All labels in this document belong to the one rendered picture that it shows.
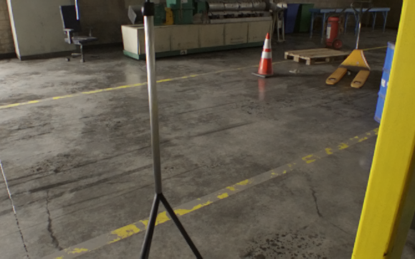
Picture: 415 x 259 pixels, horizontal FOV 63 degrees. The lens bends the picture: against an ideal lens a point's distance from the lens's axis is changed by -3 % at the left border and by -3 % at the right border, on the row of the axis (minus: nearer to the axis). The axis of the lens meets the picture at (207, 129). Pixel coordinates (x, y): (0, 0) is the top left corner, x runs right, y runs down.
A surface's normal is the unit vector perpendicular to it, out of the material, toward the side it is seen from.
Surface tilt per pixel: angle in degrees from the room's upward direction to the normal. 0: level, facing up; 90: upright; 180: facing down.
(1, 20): 90
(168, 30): 94
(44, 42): 90
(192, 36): 90
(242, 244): 0
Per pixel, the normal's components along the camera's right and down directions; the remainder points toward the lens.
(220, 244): 0.00, -0.93
